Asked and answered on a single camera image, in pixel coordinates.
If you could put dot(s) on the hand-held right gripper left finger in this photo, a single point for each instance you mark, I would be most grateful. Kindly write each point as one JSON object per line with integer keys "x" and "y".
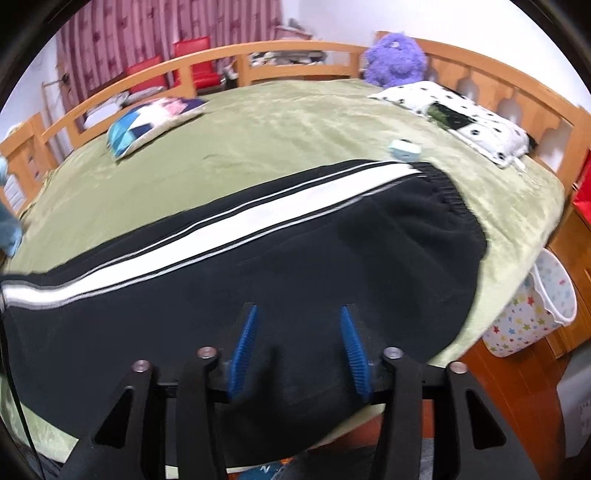
{"x": 244, "y": 350}

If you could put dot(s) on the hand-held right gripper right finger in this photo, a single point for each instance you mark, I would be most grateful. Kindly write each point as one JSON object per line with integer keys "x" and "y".
{"x": 353, "y": 350}

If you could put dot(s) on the black pants with white stripe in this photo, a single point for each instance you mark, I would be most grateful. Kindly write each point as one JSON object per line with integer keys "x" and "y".
{"x": 277, "y": 277}

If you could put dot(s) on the dark blue clothing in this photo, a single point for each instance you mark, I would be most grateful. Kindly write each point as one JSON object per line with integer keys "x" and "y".
{"x": 314, "y": 470}

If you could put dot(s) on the star print laundry basket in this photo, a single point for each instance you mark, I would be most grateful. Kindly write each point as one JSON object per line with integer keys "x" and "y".
{"x": 521, "y": 318}

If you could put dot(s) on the small light blue gadget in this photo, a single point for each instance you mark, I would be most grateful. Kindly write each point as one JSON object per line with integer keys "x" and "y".
{"x": 404, "y": 150}

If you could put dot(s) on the green bed blanket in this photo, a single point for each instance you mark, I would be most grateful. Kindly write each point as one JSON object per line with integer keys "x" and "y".
{"x": 277, "y": 134}

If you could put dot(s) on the white storage box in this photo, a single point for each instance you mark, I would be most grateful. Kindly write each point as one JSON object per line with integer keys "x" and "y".
{"x": 575, "y": 401}

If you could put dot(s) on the geometric patchwork pillow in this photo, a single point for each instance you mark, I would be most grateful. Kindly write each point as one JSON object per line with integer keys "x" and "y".
{"x": 147, "y": 122}

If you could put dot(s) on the white polka dot pillow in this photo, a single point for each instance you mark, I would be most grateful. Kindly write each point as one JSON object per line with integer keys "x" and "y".
{"x": 480, "y": 122}

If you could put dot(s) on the blue elephant plush toy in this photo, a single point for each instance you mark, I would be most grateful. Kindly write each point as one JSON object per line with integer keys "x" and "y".
{"x": 9, "y": 230}

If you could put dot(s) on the white folded bedding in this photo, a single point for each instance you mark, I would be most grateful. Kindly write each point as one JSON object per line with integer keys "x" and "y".
{"x": 108, "y": 108}

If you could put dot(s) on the purple plush toy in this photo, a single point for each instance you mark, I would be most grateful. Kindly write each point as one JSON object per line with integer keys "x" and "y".
{"x": 392, "y": 60}

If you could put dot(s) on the red chair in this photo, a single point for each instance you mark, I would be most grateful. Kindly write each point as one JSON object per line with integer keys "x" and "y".
{"x": 196, "y": 60}
{"x": 145, "y": 71}

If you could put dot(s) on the cluttered pile behind bed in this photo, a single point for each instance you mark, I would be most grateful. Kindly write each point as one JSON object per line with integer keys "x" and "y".
{"x": 286, "y": 55}

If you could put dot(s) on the pink patterned curtain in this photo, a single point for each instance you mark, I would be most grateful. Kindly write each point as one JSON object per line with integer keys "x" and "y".
{"x": 138, "y": 27}

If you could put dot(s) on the wooden bed frame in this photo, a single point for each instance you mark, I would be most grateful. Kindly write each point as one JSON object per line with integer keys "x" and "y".
{"x": 295, "y": 50}

